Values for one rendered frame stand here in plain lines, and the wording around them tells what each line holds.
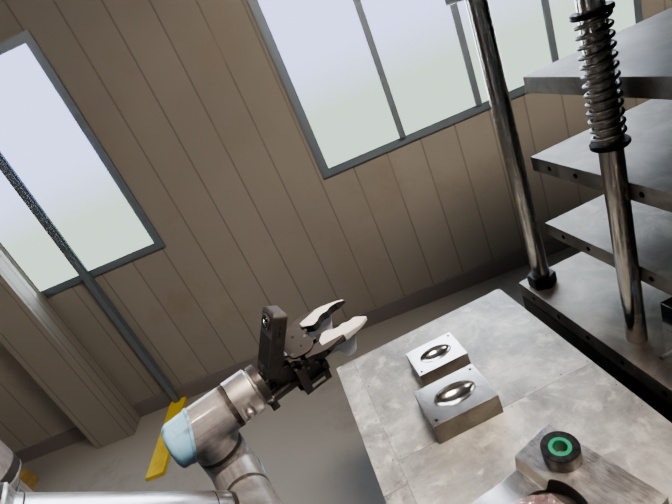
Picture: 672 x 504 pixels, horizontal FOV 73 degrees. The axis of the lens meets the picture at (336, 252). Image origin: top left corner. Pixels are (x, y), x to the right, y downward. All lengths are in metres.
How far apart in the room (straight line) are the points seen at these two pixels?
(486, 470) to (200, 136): 2.26
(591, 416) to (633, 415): 0.09
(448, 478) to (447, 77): 2.18
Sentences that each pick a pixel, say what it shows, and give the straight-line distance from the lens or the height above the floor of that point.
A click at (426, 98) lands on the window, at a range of 2.85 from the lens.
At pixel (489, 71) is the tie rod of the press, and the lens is 1.53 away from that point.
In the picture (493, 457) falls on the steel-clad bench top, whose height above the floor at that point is 0.80.
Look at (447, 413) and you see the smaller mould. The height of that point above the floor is 0.87.
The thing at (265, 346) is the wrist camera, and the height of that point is 1.50.
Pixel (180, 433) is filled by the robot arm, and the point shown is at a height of 1.46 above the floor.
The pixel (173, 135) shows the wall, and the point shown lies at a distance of 2.87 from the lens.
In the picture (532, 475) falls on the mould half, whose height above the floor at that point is 0.89.
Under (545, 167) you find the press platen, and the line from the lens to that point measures 1.59.
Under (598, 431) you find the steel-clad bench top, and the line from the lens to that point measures 1.37.
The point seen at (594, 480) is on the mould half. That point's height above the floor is 0.91.
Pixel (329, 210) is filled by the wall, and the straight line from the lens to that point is 2.92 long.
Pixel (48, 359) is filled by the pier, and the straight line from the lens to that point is 3.55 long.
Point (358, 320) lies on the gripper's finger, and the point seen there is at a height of 1.45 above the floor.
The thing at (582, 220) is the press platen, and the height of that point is 1.04.
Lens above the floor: 1.87
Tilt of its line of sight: 24 degrees down
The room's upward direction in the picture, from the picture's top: 24 degrees counter-clockwise
